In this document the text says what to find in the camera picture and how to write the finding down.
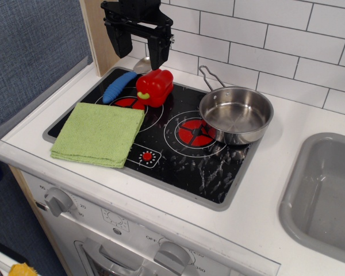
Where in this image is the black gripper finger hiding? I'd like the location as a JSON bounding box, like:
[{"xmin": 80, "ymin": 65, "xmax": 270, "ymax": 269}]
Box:
[
  {"xmin": 147, "ymin": 36, "xmax": 171, "ymax": 70},
  {"xmin": 105, "ymin": 21, "xmax": 132, "ymax": 58}
]

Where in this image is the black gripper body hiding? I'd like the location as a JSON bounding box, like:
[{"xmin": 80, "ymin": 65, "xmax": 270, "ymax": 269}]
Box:
[{"xmin": 101, "ymin": 1, "xmax": 173, "ymax": 41}]

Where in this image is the red toy bell pepper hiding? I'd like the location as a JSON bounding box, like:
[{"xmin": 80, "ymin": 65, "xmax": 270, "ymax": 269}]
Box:
[{"xmin": 136, "ymin": 69, "xmax": 174, "ymax": 108}]

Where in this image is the green folded cloth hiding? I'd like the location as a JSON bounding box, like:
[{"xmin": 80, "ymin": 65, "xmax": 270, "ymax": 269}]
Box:
[{"xmin": 51, "ymin": 102, "xmax": 144, "ymax": 168}]

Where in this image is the black toy stovetop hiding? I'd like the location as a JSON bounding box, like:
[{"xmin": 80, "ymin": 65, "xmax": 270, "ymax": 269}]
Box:
[{"xmin": 43, "ymin": 67, "xmax": 262, "ymax": 212}]

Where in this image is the grey left oven knob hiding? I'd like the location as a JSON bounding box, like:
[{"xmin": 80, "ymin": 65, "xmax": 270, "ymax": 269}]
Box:
[{"xmin": 44, "ymin": 187, "xmax": 73, "ymax": 217}]

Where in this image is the grey oven knob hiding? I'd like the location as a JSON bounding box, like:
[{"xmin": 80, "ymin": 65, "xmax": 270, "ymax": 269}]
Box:
[
  {"xmin": 44, "ymin": 187, "xmax": 73, "ymax": 217},
  {"xmin": 154, "ymin": 241, "xmax": 190, "ymax": 275}
]

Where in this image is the white toy oven front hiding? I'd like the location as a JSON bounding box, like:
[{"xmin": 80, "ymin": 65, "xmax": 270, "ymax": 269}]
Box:
[{"xmin": 23, "ymin": 173, "xmax": 279, "ymax": 275}]

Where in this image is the grey right oven knob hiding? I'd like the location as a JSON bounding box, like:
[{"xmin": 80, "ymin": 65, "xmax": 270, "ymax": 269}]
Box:
[{"xmin": 154, "ymin": 241, "xmax": 190, "ymax": 275}]

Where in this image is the grey toy sink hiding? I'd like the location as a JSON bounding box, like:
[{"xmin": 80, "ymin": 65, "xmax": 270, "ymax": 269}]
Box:
[{"xmin": 279, "ymin": 133, "xmax": 345, "ymax": 263}]

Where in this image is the yellow object bottom left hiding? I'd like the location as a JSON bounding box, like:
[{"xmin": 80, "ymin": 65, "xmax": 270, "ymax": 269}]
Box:
[{"xmin": 8, "ymin": 263, "xmax": 38, "ymax": 276}]

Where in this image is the light wooden side post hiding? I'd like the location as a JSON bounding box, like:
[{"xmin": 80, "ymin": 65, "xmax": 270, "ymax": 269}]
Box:
[{"xmin": 79, "ymin": 0, "xmax": 120, "ymax": 76}]

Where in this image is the silver pot with handle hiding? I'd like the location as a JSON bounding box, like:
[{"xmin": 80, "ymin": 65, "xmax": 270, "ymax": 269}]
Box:
[{"xmin": 199, "ymin": 65, "xmax": 274, "ymax": 145}]

